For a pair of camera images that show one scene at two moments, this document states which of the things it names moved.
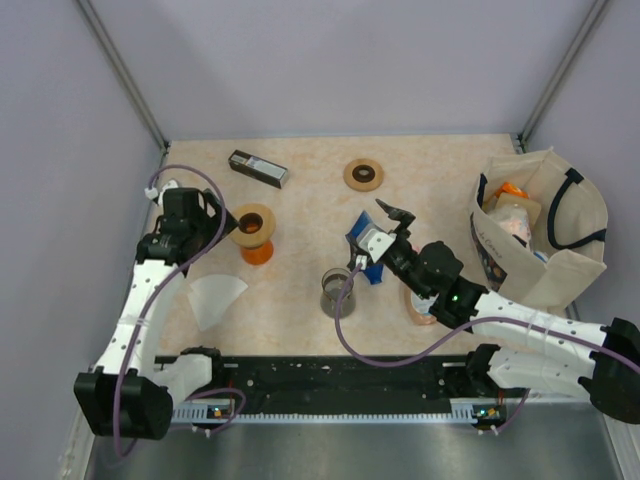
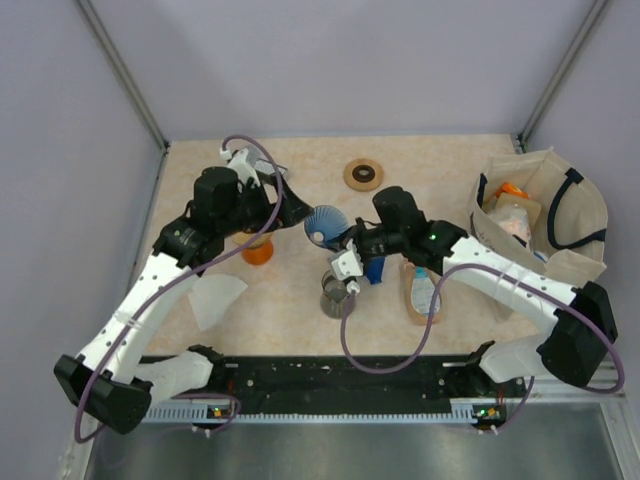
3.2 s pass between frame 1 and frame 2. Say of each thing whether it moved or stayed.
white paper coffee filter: stayed
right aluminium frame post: stayed
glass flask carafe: stayed
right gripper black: moved
